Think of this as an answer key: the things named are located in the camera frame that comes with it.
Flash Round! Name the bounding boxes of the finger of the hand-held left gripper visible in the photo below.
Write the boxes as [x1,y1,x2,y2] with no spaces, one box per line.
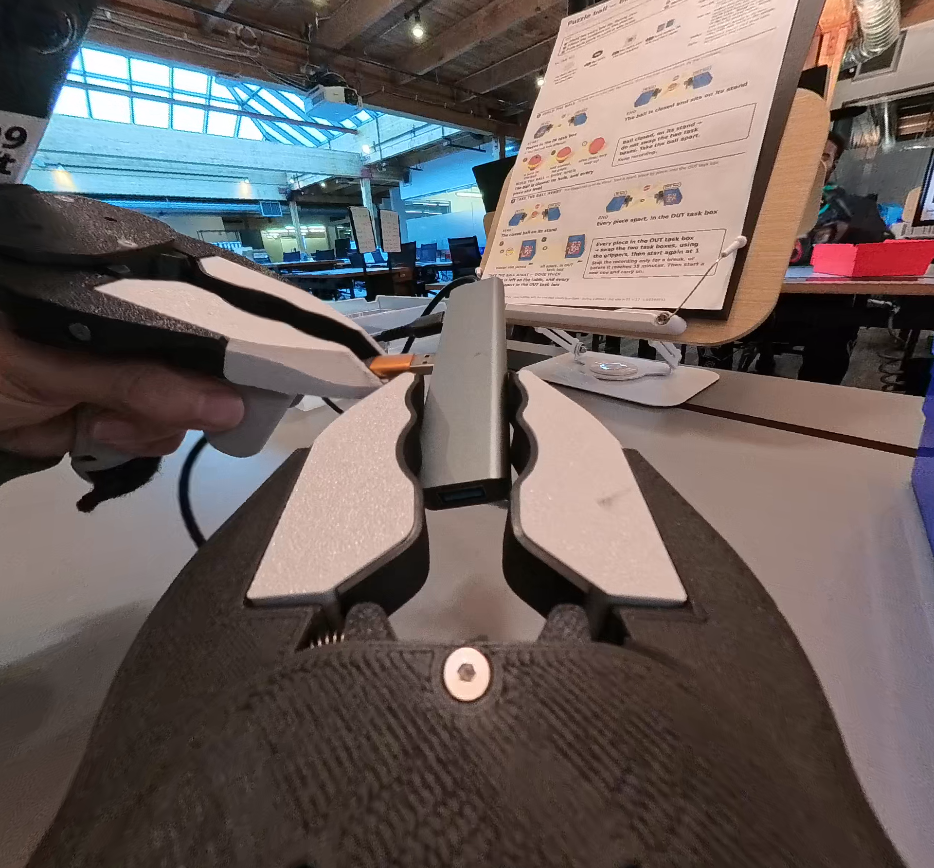
[197,254,384,360]
[93,277,385,400]

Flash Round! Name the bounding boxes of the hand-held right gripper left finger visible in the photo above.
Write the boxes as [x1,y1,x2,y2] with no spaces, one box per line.
[247,371,430,610]

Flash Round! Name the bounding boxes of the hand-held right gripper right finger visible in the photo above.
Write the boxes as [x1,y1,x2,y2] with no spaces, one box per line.
[503,369,688,610]

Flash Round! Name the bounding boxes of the clear plastic box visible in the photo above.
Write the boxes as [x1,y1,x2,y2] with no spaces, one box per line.
[292,295,449,413]

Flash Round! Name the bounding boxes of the black cable bronze plugs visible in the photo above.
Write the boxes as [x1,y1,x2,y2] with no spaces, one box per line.
[179,352,439,548]

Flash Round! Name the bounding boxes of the grey USB hub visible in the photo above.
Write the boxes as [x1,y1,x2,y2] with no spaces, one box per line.
[419,276,512,512]

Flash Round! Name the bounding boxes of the blue plastic bin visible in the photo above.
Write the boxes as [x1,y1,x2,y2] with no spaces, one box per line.
[911,372,934,555]

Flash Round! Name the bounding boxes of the grey desk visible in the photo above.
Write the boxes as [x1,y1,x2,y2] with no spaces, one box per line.
[0,343,934,868]

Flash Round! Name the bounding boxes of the person's left hand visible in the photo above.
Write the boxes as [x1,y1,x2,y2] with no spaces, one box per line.
[0,314,247,462]

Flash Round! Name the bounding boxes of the white ceiling projector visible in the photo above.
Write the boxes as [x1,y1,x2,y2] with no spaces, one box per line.
[304,84,362,118]

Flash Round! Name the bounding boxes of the black monitor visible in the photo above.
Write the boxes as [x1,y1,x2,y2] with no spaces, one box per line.
[473,157,519,227]

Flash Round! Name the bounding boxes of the wooden document stand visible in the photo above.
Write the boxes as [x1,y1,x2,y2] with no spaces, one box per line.
[478,0,851,409]

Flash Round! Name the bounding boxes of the printed instruction sheet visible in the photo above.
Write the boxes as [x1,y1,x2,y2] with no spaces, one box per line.
[482,0,818,312]

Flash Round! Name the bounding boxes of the red plastic bin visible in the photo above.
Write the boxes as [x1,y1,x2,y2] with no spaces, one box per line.
[810,241,934,278]

